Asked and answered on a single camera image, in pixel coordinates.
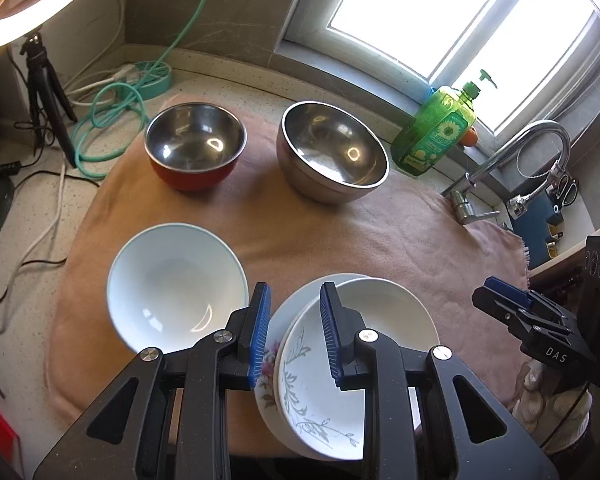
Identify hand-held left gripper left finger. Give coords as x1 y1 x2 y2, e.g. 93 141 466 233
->
32 281 272 480

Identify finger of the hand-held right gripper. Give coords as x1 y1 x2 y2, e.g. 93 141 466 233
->
482 276 577 327
472 287 569 344

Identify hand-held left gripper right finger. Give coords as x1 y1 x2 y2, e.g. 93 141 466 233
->
319 281 561 480

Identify large pink floral plate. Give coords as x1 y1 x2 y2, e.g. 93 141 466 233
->
254 272 371 456

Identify white plate grey leaf print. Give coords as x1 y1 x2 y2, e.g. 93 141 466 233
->
272 276 441 462

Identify white ceramic bowl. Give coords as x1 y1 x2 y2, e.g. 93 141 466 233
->
106 222 250 351

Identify large steel bowl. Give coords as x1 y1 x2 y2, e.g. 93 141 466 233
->
277 101 390 205

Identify small steel bowl red outside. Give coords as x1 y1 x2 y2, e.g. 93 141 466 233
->
144 103 248 192

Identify person's right hand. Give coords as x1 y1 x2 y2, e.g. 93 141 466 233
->
512 360 593 448

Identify wooden shelf cabinet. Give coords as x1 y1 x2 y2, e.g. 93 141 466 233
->
527 225 600 291

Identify blue knife holder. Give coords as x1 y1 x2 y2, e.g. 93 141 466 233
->
510 192 566 261

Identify pink towel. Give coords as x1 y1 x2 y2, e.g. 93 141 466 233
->
45 97 531 461

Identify black scissors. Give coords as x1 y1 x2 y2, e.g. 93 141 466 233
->
550 175 578 206

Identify steel kitchen faucet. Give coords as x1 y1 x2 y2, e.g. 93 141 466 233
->
441 120 572 226

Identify green dish soap bottle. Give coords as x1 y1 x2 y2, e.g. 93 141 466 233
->
391 69 497 177

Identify white framed window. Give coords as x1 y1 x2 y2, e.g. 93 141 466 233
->
275 0 600 136

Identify flexible metal sprayer hose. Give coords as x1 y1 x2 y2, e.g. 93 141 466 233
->
507 162 566 218

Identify white cable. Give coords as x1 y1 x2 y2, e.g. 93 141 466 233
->
0 160 68 336

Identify teal green hose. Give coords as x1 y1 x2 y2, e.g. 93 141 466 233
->
71 0 226 178

